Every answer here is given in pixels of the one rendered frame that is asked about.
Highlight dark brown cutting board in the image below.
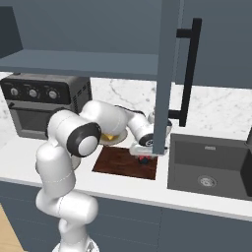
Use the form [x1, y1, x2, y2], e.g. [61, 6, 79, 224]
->
[92, 146, 159, 181]

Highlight dark grey sink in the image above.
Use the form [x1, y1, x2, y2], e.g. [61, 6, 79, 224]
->
[166, 132, 252, 202]

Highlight grey-blue open cabinet door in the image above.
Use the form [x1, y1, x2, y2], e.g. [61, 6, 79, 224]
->
[153, 0, 182, 156]

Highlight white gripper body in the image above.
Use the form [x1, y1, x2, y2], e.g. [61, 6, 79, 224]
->
[128, 142, 155, 158]

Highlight white plate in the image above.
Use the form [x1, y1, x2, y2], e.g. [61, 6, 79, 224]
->
[97, 128, 129, 147]

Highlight black cabinet door handle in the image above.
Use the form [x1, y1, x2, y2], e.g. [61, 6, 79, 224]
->
[167, 17, 203, 128]

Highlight grey-blue closed cabinet door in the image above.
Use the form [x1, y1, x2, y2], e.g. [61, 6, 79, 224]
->
[174, 0, 252, 91]

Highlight black toaster oven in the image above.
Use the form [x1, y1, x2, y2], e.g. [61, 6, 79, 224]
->
[0, 73, 94, 141]

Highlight grey-blue base cupboards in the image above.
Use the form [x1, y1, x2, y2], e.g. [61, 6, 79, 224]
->
[0, 180, 252, 252]

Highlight grey-blue open wall cabinet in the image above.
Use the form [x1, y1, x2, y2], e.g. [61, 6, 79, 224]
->
[0, 0, 164, 81]

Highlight yellow pastry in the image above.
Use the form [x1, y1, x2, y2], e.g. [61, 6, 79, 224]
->
[100, 132, 120, 141]

